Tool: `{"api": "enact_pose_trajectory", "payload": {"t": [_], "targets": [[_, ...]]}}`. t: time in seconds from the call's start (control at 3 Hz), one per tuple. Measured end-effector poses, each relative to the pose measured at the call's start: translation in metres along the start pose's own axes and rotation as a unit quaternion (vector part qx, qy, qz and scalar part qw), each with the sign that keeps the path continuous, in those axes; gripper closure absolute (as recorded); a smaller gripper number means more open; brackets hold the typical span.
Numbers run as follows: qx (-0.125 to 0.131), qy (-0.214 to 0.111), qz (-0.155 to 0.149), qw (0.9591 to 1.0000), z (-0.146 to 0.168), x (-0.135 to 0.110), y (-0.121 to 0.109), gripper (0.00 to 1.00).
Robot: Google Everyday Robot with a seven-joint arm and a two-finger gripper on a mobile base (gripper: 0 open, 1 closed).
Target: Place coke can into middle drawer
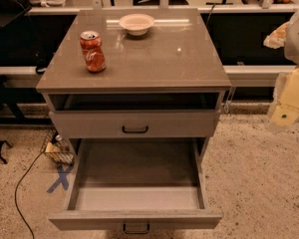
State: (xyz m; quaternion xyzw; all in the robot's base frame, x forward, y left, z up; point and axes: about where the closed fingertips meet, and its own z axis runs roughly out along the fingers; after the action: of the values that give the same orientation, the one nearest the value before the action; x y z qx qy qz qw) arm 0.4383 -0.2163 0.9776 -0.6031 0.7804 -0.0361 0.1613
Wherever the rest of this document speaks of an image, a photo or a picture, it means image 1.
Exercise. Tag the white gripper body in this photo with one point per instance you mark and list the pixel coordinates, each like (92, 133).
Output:
(298, 40)

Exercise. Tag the black stand legs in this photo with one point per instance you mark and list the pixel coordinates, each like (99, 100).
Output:
(0, 148)

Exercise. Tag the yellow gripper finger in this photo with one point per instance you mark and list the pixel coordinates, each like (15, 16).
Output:
(277, 38)
(281, 116)

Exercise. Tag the open grey middle drawer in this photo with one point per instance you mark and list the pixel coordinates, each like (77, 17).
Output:
(136, 186)

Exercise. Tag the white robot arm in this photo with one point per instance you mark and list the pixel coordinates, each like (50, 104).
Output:
(291, 46)

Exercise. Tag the grey drawer cabinet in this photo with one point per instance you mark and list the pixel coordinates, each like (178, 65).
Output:
(171, 68)

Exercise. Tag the closed grey upper drawer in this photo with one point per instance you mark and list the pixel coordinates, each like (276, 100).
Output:
(138, 124)

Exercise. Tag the wire basket with items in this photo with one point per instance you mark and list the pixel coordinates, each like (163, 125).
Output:
(56, 148)

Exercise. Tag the red coke can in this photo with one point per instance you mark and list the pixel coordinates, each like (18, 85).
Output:
(91, 45)

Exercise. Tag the blue tape cross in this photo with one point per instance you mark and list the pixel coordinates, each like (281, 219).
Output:
(62, 178)

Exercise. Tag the white paper bowl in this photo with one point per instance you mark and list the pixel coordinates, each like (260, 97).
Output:
(136, 24)

